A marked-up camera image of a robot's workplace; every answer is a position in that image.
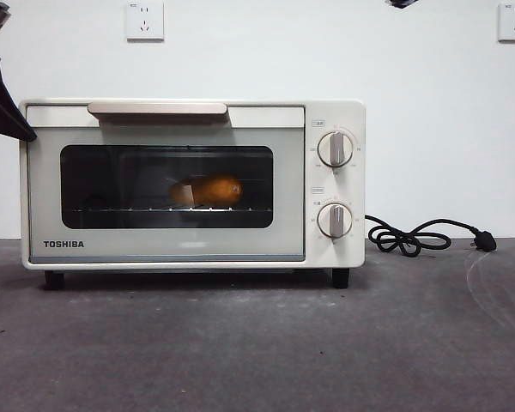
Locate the glass oven door with handle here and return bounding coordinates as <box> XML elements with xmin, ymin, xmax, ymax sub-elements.
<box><xmin>25</xmin><ymin>102</ymin><xmax>306</xmax><ymax>263</ymax></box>

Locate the yellow corn cob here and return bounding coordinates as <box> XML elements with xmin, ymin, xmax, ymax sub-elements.
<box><xmin>170</xmin><ymin>173</ymin><xmax>244</xmax><ymax>206</ymax></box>

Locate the cream toaster oven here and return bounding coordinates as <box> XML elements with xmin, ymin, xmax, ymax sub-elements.
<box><xmin>19</xmin><ymin>99</ymin><xmax>367</xmax><ymax>289</ymax></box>

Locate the cream timer knob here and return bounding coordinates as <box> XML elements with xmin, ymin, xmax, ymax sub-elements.
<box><xmin>316</xmin><ymin>203</ymin><xmax>353</xmax><ymax>239</ymax></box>

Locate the metal wire oven rack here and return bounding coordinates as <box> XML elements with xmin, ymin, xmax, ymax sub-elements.
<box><xmin>64</xmin><ymin>207</ymin><xmax>272</xmax><ymax>215</ymax></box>

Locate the black power cord with plug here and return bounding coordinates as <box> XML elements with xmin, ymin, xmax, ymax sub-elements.
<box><xmin>363</xmin><ymin>214</ymin><xmax>497</xmax><ymax>258</ymax></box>

